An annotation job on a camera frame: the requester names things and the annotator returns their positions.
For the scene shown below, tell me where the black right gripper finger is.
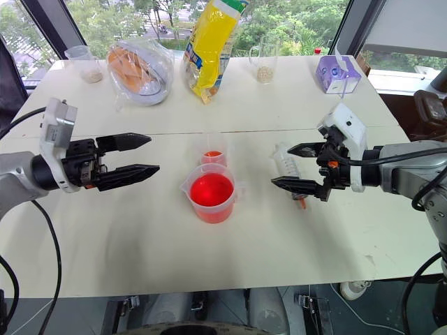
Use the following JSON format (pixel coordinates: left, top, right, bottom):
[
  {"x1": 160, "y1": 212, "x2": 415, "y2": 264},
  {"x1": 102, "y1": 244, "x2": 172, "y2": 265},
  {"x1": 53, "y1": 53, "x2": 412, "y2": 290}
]
[
  {"x1": 286, "y1": 142, "x2": 328, "y2": 158},
  {"x1": 270, "y1": 176, "x2": 331, "y2": 202}
]

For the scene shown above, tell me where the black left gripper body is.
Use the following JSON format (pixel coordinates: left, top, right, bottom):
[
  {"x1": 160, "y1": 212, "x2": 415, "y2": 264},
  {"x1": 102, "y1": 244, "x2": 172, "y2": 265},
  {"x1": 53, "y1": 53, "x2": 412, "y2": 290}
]
[{"x1": 61, "y1": 137, "x2": 108, "y2": 190}]

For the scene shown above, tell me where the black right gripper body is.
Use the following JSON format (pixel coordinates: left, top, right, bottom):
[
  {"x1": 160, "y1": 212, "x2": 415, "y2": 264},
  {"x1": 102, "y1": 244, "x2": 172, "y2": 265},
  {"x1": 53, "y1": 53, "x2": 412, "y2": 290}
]
[{"x1": 315, "y1": 126, "x2": 351, "y2": 202}]

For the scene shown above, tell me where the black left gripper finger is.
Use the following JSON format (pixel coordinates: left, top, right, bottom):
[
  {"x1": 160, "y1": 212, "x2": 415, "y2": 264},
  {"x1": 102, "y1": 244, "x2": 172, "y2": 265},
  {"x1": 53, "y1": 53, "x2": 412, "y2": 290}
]
[
  {"x1": 95, "y1": 163, "x2": 161, "y2": 193},
  {"x1": 95, "y1": 132, "x2": 152, "y2": 154}
]

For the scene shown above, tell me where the clear plastic syringe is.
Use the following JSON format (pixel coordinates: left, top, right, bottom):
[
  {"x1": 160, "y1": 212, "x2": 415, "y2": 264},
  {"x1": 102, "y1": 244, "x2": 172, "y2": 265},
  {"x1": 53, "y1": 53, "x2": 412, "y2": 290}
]
[{"x1": 269, "y1": 142, "x2": 311, "y2": 211}]

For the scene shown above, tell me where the large measuring cup red liquid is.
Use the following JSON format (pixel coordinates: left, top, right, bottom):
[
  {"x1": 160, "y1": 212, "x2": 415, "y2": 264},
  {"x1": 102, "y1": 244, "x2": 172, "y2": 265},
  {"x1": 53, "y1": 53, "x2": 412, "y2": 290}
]
[{"x1": 179, "y1": 163, "x2": 247, "y2": 225}]

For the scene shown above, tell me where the small measuring cup red liquid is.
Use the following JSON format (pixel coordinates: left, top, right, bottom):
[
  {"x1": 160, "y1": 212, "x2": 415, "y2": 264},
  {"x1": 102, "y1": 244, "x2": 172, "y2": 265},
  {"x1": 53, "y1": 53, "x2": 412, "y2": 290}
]
[{"x1": 200, "y1": 132, "x2": 228, "y2": 168}]

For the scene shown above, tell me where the clear bag with bread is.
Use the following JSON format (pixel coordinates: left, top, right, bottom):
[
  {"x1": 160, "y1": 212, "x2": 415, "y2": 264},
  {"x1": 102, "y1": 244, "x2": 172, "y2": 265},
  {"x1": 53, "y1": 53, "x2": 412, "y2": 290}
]
[{"x1": 105, "y1": 38, "x2": 176, "y2": 113}]

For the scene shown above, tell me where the purple carton box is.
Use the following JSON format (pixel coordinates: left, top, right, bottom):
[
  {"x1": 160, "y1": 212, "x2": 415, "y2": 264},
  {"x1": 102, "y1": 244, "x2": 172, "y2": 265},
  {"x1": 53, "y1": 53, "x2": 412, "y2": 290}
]
[{"x1": 315, "y1": 46, "x2": 362, "y2": 96}]

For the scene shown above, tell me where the wide clear beaker with grains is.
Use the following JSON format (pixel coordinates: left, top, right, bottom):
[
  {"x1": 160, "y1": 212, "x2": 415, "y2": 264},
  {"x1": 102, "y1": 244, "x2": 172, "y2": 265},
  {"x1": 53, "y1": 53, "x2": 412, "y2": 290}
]
[{"x1": 64, "y1": 45, "x2": 104, "y2": 84}]

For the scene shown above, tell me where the tall clear beaker with grains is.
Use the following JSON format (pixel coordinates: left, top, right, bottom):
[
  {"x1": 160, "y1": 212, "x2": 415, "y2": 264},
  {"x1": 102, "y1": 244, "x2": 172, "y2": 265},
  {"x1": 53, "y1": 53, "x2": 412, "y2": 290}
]
[{"x1": 248, "y1": 36, "x2": 279, "y2": 85}]

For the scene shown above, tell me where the dark brown chair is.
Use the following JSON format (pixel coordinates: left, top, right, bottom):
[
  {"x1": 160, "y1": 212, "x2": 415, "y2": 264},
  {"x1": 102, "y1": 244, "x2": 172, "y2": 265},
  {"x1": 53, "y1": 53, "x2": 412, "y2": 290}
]
[{"x1": 413, "y1": 89, "x2": 447, "y2": 141}]

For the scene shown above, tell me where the yellow snack bag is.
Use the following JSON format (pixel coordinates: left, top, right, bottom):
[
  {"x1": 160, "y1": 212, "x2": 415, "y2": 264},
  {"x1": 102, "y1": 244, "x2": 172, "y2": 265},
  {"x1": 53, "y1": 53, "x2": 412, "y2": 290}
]
[{"x1": 179, "y1": 0, "x2": 249, "y2": 105}]

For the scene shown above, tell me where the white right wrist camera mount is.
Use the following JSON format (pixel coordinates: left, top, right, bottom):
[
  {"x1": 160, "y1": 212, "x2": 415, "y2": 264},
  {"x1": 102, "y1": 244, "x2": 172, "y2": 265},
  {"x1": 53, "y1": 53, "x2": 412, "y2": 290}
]
[{"x1": 317, "y1": 102, "x2": 368, "y2": 193}]

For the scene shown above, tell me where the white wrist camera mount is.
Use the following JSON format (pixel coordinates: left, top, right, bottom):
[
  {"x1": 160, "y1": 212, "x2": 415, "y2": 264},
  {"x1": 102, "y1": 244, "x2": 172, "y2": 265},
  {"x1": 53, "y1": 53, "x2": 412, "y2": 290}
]
[
  {"x1": 317, "y1": 102, "x2": 368, "y2": 193},
  {"x1": 37, "y1": 97, "x2": 78, "y2": 193}
]

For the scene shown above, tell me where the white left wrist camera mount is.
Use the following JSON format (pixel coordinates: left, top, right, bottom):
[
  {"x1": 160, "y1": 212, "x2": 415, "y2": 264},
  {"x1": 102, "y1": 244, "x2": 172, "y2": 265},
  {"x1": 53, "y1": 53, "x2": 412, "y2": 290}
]
[{"x1": 37, "y1": 97, "x2": 78, "y2": 193}]

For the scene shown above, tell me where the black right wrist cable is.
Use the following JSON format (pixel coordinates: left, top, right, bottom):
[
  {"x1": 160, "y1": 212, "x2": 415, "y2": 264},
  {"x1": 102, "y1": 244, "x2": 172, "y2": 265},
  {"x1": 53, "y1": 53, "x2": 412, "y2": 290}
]
[{"x1": 333, "y1": 147, "x2": 447, "y2": 167}]

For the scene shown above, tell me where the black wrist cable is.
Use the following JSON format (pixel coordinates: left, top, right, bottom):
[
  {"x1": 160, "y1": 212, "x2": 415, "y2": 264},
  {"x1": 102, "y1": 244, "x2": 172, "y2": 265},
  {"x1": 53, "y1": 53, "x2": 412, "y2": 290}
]
[
  {"x1": 0, "y1": 105, "x2": 47, "y2": 140},
  {"x1": 333, "y1": 147, "x2": 447, "y2": 167}
]

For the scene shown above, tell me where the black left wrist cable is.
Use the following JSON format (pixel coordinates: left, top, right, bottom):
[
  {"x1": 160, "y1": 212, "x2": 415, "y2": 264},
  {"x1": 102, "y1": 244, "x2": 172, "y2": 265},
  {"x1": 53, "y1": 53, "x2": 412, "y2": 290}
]
[{"x1": 0, "y1": 105, "x2": 47, "y2": 140}]

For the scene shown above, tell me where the black hanging cable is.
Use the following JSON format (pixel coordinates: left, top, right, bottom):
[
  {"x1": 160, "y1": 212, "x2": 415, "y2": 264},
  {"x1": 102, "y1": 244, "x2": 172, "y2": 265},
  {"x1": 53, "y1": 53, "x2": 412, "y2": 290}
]
[
  {"x1": 31, "y1": 199, "x2": 64, "y2": 335},
  {"x1": 0, "y1": 255, "x2": 20, "y2": 335},
  {"x1": 400, "y1": 251, "x2": 445, "y2": 335}
]

